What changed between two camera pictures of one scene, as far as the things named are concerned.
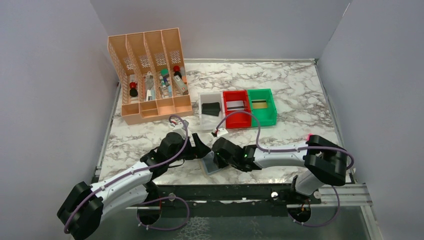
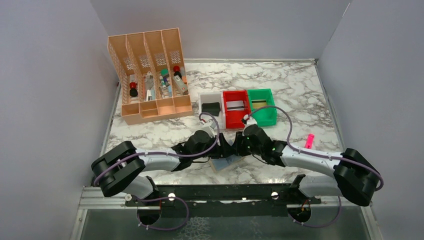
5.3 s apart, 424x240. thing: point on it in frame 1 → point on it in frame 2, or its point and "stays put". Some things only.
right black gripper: (218, 162) → (239, 137)
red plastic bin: (238, 119) stays put
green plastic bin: (262, 106) stays put
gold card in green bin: (259, 104) stays put
